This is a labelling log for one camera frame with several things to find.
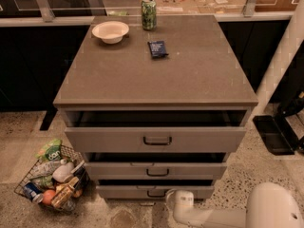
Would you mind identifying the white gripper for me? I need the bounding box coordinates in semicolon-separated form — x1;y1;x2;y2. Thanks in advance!
165;189;194;225

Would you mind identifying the grey bottom drawer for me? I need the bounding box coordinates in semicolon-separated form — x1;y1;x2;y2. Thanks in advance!
96;180;214;200

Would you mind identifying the grey drawer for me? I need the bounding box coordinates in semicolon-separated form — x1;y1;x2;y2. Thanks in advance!
85;153;227;180
66;110;245;153
96;180;214;200

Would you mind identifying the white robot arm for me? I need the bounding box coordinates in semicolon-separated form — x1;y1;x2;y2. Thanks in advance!
165;182;304;228

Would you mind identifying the grey middle drawer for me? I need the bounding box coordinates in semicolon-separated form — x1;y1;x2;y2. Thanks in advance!
85;153;227;180

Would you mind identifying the grey drawer cabinet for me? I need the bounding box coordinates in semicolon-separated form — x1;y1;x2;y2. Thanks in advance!
52;14;259;201

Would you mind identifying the grey top drawer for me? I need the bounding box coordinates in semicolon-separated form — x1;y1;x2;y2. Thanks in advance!
66;110;245;153

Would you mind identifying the black floor tray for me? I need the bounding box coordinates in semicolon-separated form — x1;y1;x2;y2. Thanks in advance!
253;115;303;155

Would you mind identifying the brown snack box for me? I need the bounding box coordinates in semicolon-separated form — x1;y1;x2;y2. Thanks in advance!
51;177;79;209

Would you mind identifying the white plastic bottle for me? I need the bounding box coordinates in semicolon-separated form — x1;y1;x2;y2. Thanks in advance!
52;162;74;182

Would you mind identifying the orange fruit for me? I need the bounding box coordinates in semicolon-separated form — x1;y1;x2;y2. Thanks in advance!
42;189;56;205

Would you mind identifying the green chip bag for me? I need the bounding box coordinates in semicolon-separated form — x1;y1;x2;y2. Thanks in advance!
35;139;62;162

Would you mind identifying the blue soda can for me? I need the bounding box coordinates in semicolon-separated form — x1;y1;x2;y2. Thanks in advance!
23;182;43;204

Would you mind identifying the dark blue snack packet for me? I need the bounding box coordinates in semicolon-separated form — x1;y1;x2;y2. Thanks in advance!
147;41;168;59

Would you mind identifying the white bowl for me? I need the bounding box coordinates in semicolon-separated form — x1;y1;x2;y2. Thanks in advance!
92;21;129;45

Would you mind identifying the green soda can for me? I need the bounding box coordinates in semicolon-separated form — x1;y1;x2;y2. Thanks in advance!
142;0;157;30

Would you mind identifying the wire basket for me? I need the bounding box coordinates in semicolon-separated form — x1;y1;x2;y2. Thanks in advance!
14;146;89;213

